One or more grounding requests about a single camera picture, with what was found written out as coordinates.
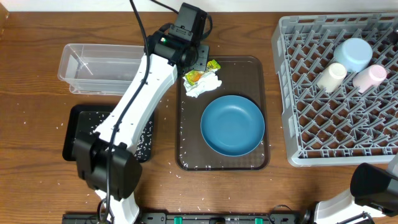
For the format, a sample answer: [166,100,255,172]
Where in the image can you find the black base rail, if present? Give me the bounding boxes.
[62,213,375,224]

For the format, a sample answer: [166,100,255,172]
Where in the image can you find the dark blue plate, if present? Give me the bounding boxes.
[200,95,266,157]

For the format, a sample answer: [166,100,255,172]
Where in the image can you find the white tissue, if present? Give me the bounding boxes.
[183,71,222,98]

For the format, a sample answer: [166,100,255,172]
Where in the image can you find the pink cup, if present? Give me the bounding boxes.
[353,65,387,93]

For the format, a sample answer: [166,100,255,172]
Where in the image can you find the cream white cup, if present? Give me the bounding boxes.
[317,63,347,93]

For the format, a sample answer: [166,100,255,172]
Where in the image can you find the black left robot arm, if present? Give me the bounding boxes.
[73,3,213,223]

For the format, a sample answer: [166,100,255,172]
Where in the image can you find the light blue bowl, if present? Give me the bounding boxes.
[333,38,373,73]

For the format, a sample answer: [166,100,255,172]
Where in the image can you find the grey dishwasher rack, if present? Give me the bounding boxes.
[272,12,397,167]

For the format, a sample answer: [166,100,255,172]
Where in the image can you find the clear plastic bin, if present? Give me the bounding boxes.
[58,44,144,95]

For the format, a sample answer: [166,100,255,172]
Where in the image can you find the green yellow snack wrapper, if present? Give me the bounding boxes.
[184,60,221,86]

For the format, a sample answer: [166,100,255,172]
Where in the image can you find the brown serving tray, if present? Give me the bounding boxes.
[175,56,271,171]

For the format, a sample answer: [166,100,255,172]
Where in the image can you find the black plastic tray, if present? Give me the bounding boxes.
[62,104,155,163]

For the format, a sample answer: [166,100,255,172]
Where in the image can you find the white rice pile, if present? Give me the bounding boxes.
[75,111,154,163]

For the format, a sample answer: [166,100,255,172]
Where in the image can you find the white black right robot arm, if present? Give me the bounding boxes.
[300,156,397,224]

